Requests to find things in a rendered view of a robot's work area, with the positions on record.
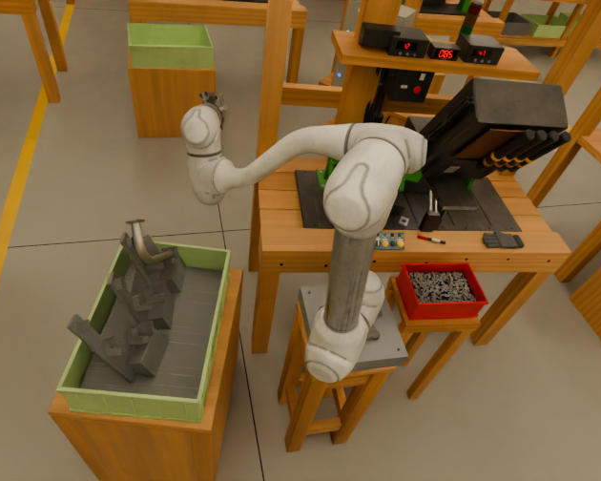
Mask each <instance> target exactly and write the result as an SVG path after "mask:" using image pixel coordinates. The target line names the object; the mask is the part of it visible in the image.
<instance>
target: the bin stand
mask: <svg viewBox="0 0 601 481"><path fill-rule="evenodd" d="M396 277H398V276H390V278H389V280H388V282H387V288H386V290H385V291H384V294H385V296H386V299H387V301H388V304H389V307H390V309H391V310H392V308H393V306H394V304H395V303H397V306H398V309H399V312H400V315H401V318H402V322H401V323H399V324H398V329H399V332H400V334H401V337H402V339H403V342H404V345H405V344H406V342H407V341H408V342H407V344H406V345H405V349H406V351H407V354H408V358H407V359H406V361H405V362H404V364H403V365H402V366H407V365H408V363H409V362H410V360H411V359H412V357H413V356H414V354H415V353H416V352H417V350H418V349H419V347H420V346H421V344H422V343H423V341H424V340H425V338H426V336H427V335H428V334H429V332H450V331H451V332H450V333H449V335H448V336H447V337H446V339H445V340H444V342H443V343H442V344H441V346H440V347H439V348H438V350H437V351H436V352H435V354H434V355H433V356H432V358H431V359H430V360H429V362H428V363H427V364H426V366H425V367H424V369H423V370H422V371H421V373H420V374H419V375H418V377H417V378H416V379H415V381H414V382H413V383H412V385H411V386H410V387H409V389H408V390H407V391H406V393H407V397H408V400H412V399H417V398H418V397H419V396H420V395H421V393H422V392H423V391H424V390H425V388H426V387H427V386H428V385H429V383H430V382H431V381H432V380H433V379H434V377H435V376H436V375H437V374H438V372H439V371H440V370H441V369H442V368H443V366H444V365H445V364H446V362H447V361H448V360H449V359H450V358H451V356H452V355H453V354H454V353H455V351H456V350H457V349H458V348H459V347H460V345H461V344H462V343H463V342H464V340H465V339H466V338H467V337H468V335H469V334H470V333H471V332H472V331H475V330H476V329H477V328H478V326H479V325H480V324H481V323H480V321H479V319H478V317H475V318H459V319H435V320H411V321H410V320H409V319H408V317H407V314H406V311H405V308H404V304H403V301H402V298H401V295H400V292H399V289H398V286H397V284H396V279H395V278H396ZM412 333H413V334H412ZM411 334H412V336H411ZM410 336H411V337H410ZM409 337H410V339H409ZM408 339H409V340H408Z"/></svg>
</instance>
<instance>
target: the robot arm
mask: <svg viewBox="0 0 601 481"><path fill-rule="evenodd" d="M199 96H200V97H201V98H202V100H204V101H203V104H200V105H197V106H196V107H194V108H192V109H191V110H189V111H188V112H187V113H186V114H185V116H184V117H183V118H182V121H181V125H180V131H181V135H182V137H183V139H184V142H185V145H186V149H187V156H188V162H187V163H188V173H189V178H190V182H191V186H192V189H193V192H194V194H195V196H196V198H197V199H198V200H199V201H201V202H202V203H204V204H208V205H214V204H217V203H219V202H221V201H222V200H223V198H224V197H225V195H226V192H228V191H229V190H230V189H231V188H241V187H247V186H250V185H253V184H255V183H257V182H259V181H260V180H262V179H263V178H265V177H267V176H268V175H270V174H271V173H273V172H274V171H276V170H277V169H279V168H280V167H281V166H282V165H284V164H285V163H287V162H288V161H290V160H291V159H293V158H294V157H297V156H299V155H302V154H305V153H316V154H320V155H324V156H327V157H332V158H334V159H336V160H339V161H340V162H339V163H338V164H337V166H336V167H335V169H334V170H333V172H332V174H331V175H330V177H329V179H328V181H327V182H326V184H325V188H324V192H323V209H324V213H325V215H326V216H327V218H328V219H329V221H330V222H331V223H332V224H333V225H334V227H335V232H334V239H333V247H332V255H331V262H330V270H329V278H328V285H327V293H326V301H325V305H322V306H320V308H319V311H318V313H317V314H316V317H315V320H314V322H313V326H312V329H311V333H310V336H309V339H308V343H307V345H306V348H305V352H304V358H305V364H306V366H307V369H308V371H309V372H310V373H311V374H312V375H313V376H314V377H315V378H317V379H319V380H321V381H323V382H326V383H334V382H338V381H340V380H341V379H343V378H344V377H345V376H346V375H348V374H349V373H350V372H351V370H352V369H353V367H354V366H355V364H356V363H357V361H358V359H359V357H360V355H361V352H362V350H363V346H364V344H365V341H369V340H379V338H380V336H381V334H380V332H379V331H378V330H377V328H376V327H375V325H374V322H375V320H376V319H378V318H380V317H381V316H382V311H381V307H382V305H383V300H384V288H383V282H382V280H381V279H380V278H379V277H378V276H377V275H376V274H375V273H374V272H372V271H370V270H369V268H370V263H371V260H372V255H373V251H374V246H375V242H376V238H377V234H378V233H379V232H381V231H382V230H383V228H384V227H385V225H386V222H387V219H388V217H389V214H390V211H391V209H392V206H393V204H394V202H395V199H396V197H397V195H398V189H399V187H400V185H401V182H402V178H403V176H404V175H405V174H413V173H415V172H417V171H419V170H421V169H422V167H423V166H424V165H425V161H426V152H427V140H426V139H425V138H424V136H422V135H420V134H419V133H417V132H415V131H413V130H410V129H408V128H406V127H402V126H397V125H390V124H382V123H373V122H371V123H347V124H339V125H325V126H313V127H306V128H302V129H299V130H297V131H295V132H293V133H291V134H289V135H287V136H285V137H284V138H282V139H281V140H280V141H279V142H277V143H276V144H275V145H274V146H272V147H271V148H270V149H269V150H267V151H266V152H265V153H264V154H262V155H261V156H260V157H258V158H257V159H256V160H255V161H253V162H252V163H251V164H250V165H248V166H247V167H245V168H241V169H239V168H236V167H235V166H234V164H233V162H232V161H231V160H229V159H227V158H226V157H224V156H223V155H222V153H221V142H220V132H221V130H223V128H222V125H223V122H224V117H223V116H221V115H222V110H223V107H220V108H219V107H218V106H217V105H216V104H215V103H216V102H217V101H218V100H219V98H218V96H216V95H214V93H213V92H210V93H207V92H204V93H202V94H199ZM208 97H209V98H208Z"/></svg>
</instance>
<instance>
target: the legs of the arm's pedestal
mask: <svg viewBox="0 0 601 481"><path fill-rule="evenodd" d="M304 352H305V351H304V346H303V341H302V337H301V329H300V325H299V320H298V315H297V311H296V316H295V320H294V323H293V328H292V332H291V336H290V340H289V345H288V348H287V352H286V356H285V361H284V365H283V369H282V373H281V377H280V384H279V389H278V398H279V404H280V405H282V404H287V405H288V410H289V416H290V423H289V426H288V429H287V431H286V434H285V437H284V441H285V447H286V452H290V451H296V450H300V449H301V446H302V443H303V441H304V439H305V436H306V435H310V434H317V433H323V432H329V431H330V434H331V439H332V443H333V445H338V444H343V443H346V441H347V440H348V438H349V436H350V435H351V433H352V432H353V430H354V429H355V427H356V426H357V425H358V423H359V422H360V420H361V419H362V417H363V415H364V414H365V412H366V410H367V409H368V407H369V406H370V404H371V403H372V401H373V400H374V398H375V396H376V395H377V393H378V392H379V390H380V389H381V387H382V385H383V383H384V382H385V380H386V379H387V377H388V376H389V374H390V372H386V373H378V374H369V375H362V376H354V377H346V378H343V379H341V380H340V381H338V382H334V383H326V382H323V381H315V382H311V378H310V373H309V371H308V369H307V366H306V364H305V358H304ZM303 363H304V366H305V371H306V372H304V373H301V370H302V367H303ZM352 386H353V388H352V390H351V392H350V394H349V396H348V398H347V399H346V398H345V394H344V390H343V388H344V387H352ZM297 387H300V393H299V396H298V398H297V392H296V388H297ZM332 397H334V399H335V404H336V408H337V412H338V417H336V418H329V419H322V420H316V421H313V419H314V416H315V414H316V411H317V409H318V407H319V404H320V402H321V398H322V399H325V398H332Z"/></svg>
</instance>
